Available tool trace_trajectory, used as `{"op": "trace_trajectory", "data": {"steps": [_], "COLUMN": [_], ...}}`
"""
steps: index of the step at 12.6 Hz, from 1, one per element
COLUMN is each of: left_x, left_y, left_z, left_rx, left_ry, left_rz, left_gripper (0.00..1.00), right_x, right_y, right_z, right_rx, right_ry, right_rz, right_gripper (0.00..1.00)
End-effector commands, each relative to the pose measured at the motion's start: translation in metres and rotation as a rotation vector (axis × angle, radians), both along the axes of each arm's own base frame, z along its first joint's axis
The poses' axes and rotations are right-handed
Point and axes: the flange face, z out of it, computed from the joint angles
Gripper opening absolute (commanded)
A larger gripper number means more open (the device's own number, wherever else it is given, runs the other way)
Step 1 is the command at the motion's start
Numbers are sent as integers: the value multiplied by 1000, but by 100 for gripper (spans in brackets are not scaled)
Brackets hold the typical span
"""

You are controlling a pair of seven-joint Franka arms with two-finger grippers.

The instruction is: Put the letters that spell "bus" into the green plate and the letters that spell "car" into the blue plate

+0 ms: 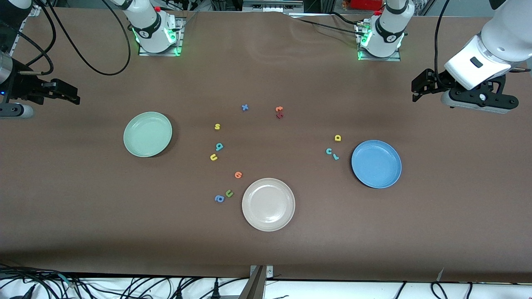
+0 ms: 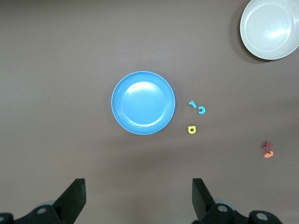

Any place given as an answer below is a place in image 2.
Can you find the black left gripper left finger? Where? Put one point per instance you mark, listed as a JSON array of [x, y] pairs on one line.
[[74, 198]]

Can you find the teal foam letter c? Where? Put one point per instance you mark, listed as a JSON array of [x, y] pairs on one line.
[[204, 109]]

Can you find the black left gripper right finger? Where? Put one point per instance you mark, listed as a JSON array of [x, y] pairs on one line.
[[201, 200]]

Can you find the yellow foam letter a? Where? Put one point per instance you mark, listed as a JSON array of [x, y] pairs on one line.
[[192, 132]]

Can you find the orange foam letter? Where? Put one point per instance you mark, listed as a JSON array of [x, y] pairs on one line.
[[268, 154]]

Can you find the teal foam letter r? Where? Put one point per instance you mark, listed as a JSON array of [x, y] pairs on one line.
[[192, 102]]

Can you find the maroon foam letter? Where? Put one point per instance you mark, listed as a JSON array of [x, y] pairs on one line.
[[265, 146]]

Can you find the blue plastic plate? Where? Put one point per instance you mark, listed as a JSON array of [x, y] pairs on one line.
[[143, 103]]

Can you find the brown table cover sheet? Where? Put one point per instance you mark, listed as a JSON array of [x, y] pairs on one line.
[[46, 70]]

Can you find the beige plastic plate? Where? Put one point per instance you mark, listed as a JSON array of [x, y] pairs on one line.
[[268, 28]]

